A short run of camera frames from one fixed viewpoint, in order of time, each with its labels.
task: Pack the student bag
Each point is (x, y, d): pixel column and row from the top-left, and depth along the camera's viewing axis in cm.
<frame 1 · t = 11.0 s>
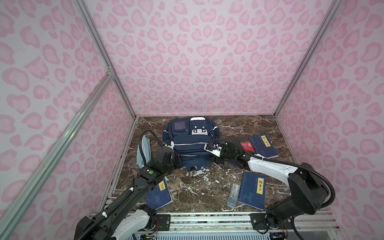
left hand: (184, 155, 79), fingers closed
right hand: (211, 148, 85), fingers open
navy blue student backpack: (189, 136, 102), point 7 cm above the table
navy book far right: (263, 146, 103), on the table
navy book yellow label right: (252, 190, 84), point 2 cm above the table
navy book yellow label left: (160, 195, 83), on the table
clear plastic pen case: (233, 195, 82), on the table
light teal pencil pouch: (146, 151, 80), point 20 cm above the table

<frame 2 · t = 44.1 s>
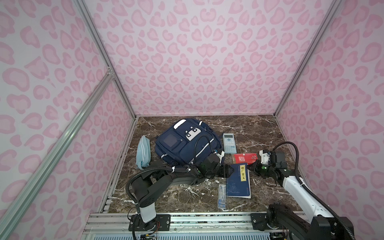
left hand: (233, 169, 81), fingers open
right hand: (247, 164, 82), fingers closed
navy book far right: (238, 184, 84), point 4 cm above the table
light blue scientific calculator: (229, 143, 103), point 2 cm above the table
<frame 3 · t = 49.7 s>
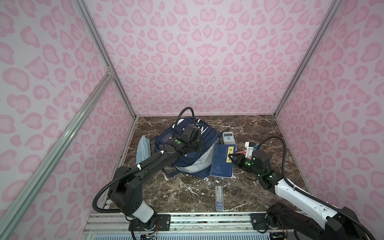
left hand: (203, 141, 83), fingers closed
right hand: (228, 154, 79), fingers closed
navy blue student backpack: (197, 165, 83), point 11 cm above the table
navy book far right: (222, 165, 81), point 13 cm above the table
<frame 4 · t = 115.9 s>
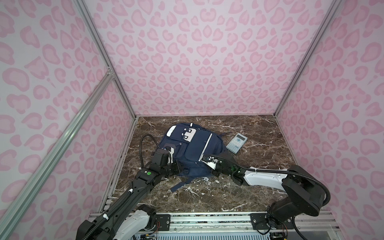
left hand: (184, 163, 79), fingers open
right hand: (207, 160, 86), fingers open
light blue scientific calculator: (236, 143, 103), point 3 cm above the table
